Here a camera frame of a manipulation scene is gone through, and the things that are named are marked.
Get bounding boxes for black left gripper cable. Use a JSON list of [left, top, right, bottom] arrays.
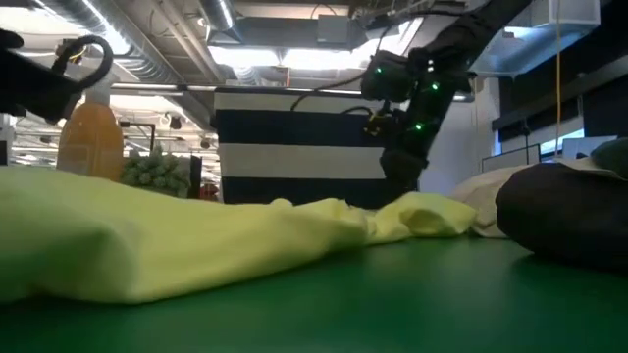
[[51, 34, 115, 92]]

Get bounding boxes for potted green succulent plant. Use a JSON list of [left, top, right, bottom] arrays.
[[120, 146, 192, 200]]

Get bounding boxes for rectangular metal ceiling duct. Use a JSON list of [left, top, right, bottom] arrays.
[[468, 0, 602, 79]]

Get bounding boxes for green table mat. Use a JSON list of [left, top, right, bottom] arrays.
[[0, 234, 628, 353]]

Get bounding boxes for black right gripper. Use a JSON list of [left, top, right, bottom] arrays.
[[380, 73, 460, 203]]

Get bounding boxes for grey office partition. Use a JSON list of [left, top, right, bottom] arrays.
[[481, 143, 543, 173]]

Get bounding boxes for yellow garment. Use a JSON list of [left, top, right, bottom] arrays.
[[0, 166, 478, 305]]

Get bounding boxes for white board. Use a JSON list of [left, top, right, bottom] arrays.
[[561, 135, 618, 161]]

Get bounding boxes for dark grey shorts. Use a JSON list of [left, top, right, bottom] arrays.
[[495, 161, 628, 274]]

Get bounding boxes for beige folded garment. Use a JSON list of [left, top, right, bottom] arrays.
[[450, 156, 609, 240]]

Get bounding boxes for yellow hanging cable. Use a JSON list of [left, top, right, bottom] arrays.
[[553, 0, 563, 158]]

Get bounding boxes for narrow shiny round duct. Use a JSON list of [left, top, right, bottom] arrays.
[[198, 0, 241, 33]]

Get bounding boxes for navy white striped laundry basket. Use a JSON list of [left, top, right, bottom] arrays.
[[213, 87, 393, 210]]

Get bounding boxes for yellow cable tag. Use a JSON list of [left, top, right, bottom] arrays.
[[365, 115, 389, 136]]

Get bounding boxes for orange spray bottle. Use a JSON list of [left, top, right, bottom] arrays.
[[56, 73, 125, 182]]

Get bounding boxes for dark green garment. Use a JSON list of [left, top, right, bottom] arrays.
[[591, 136, 628, 180]]

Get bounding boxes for black round ceiling fixture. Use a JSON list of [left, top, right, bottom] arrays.
[[54, 37, 90, 63]]

